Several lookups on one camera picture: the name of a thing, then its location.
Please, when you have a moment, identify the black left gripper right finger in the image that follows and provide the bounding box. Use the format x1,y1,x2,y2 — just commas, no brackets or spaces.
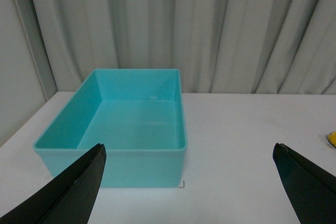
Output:
272,143,335,223

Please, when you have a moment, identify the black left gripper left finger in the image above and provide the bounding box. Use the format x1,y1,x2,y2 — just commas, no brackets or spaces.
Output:
1,144,106,223

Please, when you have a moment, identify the yellow beetle toy car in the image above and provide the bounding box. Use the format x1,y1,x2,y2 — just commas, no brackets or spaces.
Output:
326,131,336,148

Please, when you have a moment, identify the turquoise plastic storage box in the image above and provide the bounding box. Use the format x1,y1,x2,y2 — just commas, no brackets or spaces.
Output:
33,69,187,188

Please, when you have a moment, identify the white pleated curtain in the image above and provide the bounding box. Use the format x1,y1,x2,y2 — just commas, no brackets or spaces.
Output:
0,0,336,149

